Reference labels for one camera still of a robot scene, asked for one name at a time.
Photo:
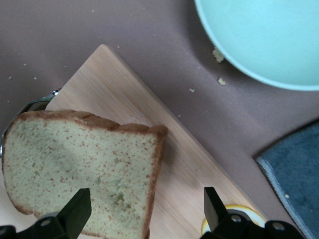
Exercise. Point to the plain brown bread slice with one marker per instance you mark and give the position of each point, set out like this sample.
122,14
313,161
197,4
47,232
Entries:
74,159

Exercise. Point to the mint green bowl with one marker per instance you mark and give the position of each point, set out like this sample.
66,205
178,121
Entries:
269,35

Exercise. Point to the dark grey cloth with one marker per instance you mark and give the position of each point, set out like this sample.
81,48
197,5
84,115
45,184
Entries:
296,169

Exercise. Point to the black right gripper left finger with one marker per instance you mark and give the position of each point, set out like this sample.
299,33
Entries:
72,214

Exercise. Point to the round lemon slice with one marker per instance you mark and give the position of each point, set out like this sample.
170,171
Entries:
251,214

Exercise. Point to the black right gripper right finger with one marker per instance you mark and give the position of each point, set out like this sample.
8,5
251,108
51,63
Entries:
219,221

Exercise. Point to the wooden cutting board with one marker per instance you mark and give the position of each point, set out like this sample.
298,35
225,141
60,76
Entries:
189,174

